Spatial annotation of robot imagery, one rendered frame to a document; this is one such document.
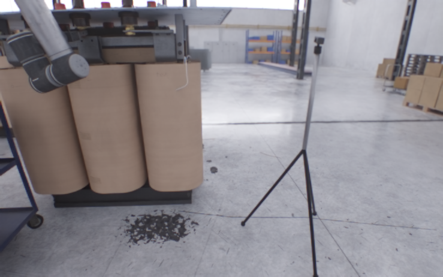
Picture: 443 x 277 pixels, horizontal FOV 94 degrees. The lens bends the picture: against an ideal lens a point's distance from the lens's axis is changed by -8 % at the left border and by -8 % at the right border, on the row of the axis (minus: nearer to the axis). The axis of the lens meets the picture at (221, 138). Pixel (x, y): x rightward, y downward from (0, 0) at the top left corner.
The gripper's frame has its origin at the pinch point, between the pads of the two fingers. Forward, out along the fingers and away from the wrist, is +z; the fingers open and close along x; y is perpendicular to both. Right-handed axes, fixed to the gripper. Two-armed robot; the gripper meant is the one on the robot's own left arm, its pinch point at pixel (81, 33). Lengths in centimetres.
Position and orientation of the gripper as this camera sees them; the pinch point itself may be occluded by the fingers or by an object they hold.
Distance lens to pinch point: 154.8
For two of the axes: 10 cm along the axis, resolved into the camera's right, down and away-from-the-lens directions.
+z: 2.5, -5.4, 8.0
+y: -0.5, -8.4, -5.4
